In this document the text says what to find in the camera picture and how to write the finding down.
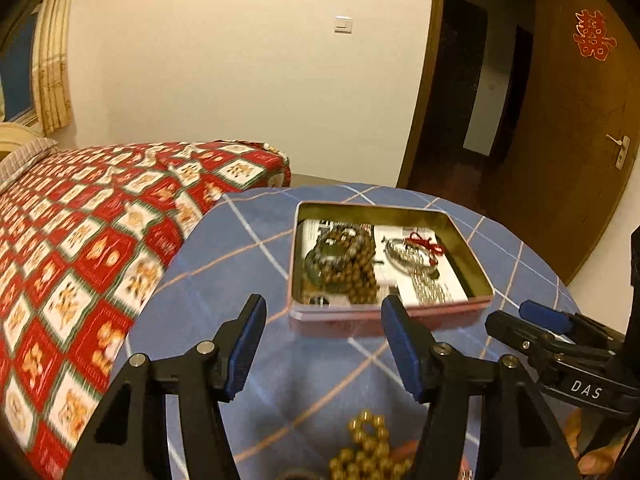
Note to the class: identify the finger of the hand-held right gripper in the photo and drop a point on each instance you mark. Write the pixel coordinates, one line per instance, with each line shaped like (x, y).
(515, 332)
(542, 312)

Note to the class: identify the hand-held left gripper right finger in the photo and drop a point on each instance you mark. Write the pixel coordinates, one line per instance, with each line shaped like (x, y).
(402, 355)

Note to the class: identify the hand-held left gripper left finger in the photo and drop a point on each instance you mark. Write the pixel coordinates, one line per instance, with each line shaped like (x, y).
(245, 355)

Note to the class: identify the pink tin box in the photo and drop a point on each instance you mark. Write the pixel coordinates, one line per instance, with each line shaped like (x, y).
(350, 312)

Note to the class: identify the person's right hand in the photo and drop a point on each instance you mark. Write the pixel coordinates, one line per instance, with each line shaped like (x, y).
(600, 460)

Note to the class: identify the blue plaid tablecloth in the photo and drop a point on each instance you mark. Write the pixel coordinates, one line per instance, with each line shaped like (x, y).
(310, 375)

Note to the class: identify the printed paper sheet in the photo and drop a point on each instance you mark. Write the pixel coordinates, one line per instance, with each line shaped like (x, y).
(395, 232)

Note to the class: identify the brown wooden door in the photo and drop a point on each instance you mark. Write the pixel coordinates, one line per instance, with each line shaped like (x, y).
(575, 135)

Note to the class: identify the red patterned bedspread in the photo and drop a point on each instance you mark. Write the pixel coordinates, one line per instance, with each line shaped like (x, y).
(75, 260)

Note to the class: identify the red paper door decoration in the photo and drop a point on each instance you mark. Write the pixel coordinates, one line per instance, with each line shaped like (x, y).
(594, 34)

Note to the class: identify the striped pillow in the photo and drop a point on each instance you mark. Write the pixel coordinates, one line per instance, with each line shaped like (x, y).
(25, 157)

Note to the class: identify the cream wooden headboard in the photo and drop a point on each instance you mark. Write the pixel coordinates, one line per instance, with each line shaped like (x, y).
(15, 132)

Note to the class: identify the yellow curtain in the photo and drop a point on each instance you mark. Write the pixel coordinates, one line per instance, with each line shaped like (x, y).
(54, 60)

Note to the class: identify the window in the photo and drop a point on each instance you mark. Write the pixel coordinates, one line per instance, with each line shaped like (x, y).
(17, 75)

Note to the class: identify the brown door frame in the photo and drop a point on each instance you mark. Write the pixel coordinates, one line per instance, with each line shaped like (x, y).
(425, 85)

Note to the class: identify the white light switch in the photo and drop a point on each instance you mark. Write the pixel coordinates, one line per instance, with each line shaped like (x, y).
(343, 24)

